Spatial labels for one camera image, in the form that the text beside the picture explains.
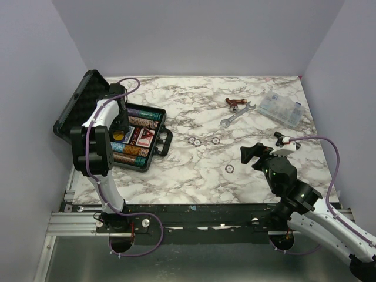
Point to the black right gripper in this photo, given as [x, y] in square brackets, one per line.
[258, 150]

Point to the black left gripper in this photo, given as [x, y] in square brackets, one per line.
[123, 127]

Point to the yellow big blind button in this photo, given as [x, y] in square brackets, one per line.
[118, 136]

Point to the blue playing card deck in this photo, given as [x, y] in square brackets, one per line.
[129, 135]

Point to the red triangular dealer button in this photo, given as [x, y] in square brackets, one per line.
[147, 134]

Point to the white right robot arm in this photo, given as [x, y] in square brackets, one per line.
[303, 208]

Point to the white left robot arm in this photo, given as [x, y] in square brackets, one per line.
[198, 151]

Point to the black poker set case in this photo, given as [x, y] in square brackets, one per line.
[86, 120]

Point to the brown and blue chip row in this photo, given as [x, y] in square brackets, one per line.
[141, 122]

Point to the red dice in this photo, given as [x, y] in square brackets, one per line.
[135, 136]

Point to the purple and green chip row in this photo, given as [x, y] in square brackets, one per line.
[155, 116]

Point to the poker chip near deck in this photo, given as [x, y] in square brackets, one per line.
[229, 168]

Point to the orange chip row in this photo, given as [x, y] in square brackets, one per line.
[129, 149]

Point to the red playing card deck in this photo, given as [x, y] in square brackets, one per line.
[143, 142]

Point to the poker chip marked 10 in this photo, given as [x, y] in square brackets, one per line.
[216, 140]

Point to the brown bottom chip row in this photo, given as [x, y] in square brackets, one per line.
[129, 159]

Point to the black T-shaped pipe fitting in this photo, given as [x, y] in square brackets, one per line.
[280, 136]

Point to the silver open-end wrench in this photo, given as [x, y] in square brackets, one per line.
[237, 114]

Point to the poker chip under blue button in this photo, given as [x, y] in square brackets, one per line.
[197, 142]

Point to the brown faucet tap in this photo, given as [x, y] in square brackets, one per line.
[234, 103]

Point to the clear plastic screw organizer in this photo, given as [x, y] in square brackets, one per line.
[281, 109]

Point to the poker chip beside blue button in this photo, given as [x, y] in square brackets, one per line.
[191, 140]

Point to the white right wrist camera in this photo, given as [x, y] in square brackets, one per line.
[285, 148]

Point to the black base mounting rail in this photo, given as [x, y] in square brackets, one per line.
[179, 224]

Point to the aluminium frame rail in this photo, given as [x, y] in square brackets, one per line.
[72, 224]

